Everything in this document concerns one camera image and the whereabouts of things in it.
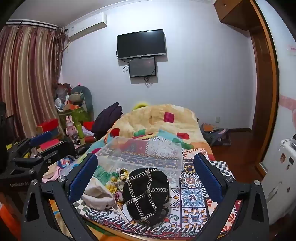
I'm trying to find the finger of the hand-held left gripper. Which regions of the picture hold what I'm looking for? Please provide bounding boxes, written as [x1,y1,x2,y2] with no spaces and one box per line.
[11,141,77,176]
[9,131,53,158]

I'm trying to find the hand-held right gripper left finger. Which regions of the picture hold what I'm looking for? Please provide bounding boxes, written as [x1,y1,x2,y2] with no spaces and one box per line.
[21,153,102,241]

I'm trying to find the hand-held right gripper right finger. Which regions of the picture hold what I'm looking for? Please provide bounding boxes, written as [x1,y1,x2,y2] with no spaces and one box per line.
[193,153,270,241]

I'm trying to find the clear plastic storage box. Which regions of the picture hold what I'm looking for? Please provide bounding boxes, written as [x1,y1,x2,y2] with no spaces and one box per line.
[95,136,185,189]

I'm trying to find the black studded hat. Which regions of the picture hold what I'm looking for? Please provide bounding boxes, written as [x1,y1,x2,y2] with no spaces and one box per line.
[122,167,171,226]

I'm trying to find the flat red box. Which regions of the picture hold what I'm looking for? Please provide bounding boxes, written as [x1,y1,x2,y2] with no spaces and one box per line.
[38,139,60,151]

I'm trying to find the pink plush bunny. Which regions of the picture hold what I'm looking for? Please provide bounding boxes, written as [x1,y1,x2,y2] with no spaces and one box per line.
[65,115,80,145]

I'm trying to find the patterned tile print cloth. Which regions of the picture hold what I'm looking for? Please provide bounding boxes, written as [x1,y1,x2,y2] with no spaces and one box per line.
[74,148,243,241]

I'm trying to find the beige cloth hat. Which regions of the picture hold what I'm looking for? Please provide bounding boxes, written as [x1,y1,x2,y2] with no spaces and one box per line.
[81,176,117,210]

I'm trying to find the green yellow floral scarf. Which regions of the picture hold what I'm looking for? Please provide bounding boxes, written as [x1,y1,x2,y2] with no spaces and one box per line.
[94,166,131,194]

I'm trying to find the green paper bag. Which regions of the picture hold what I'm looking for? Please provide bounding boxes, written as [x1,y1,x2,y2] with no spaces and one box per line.
[58,105,86,130]

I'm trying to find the orange object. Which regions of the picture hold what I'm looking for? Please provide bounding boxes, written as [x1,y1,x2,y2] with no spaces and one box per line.
[0,202,21,241]

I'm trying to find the grey bag with papers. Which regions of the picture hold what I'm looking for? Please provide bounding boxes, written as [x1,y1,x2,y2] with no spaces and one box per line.
[200,123,232,147]

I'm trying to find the dark purple clothing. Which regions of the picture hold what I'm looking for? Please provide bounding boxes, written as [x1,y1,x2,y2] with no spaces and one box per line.
[91,102,123,139]

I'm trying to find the grey long pillow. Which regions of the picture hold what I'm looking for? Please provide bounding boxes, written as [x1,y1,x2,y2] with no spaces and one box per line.
[70,86,94,121]

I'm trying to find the red striped curtain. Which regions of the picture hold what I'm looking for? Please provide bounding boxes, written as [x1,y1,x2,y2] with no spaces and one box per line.
[0,23,66,139]

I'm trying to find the yellow patchwork quilt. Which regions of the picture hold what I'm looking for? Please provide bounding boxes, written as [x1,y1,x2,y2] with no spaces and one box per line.
[87,103,211,163]

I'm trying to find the white air conditioner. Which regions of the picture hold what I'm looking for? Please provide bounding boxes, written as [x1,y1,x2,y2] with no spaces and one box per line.
[67,13,108,42]

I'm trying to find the white door with stickers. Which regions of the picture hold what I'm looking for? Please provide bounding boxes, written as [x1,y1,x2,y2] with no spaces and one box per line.
[254,0,296,225]

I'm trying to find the wooden overhead cabinet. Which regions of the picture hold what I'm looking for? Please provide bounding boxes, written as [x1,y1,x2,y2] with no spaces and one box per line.
[214,0,257,30]

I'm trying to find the wooden door frame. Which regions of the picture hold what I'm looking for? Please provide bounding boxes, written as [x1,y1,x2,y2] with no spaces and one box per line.
[248,0,280,179]

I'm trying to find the small black wall monitor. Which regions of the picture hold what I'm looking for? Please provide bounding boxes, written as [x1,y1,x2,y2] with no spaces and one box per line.
[129,57,157,78]

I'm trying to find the black wall television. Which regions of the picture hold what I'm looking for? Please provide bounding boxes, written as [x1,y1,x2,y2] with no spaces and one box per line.
[117,29,167,61]

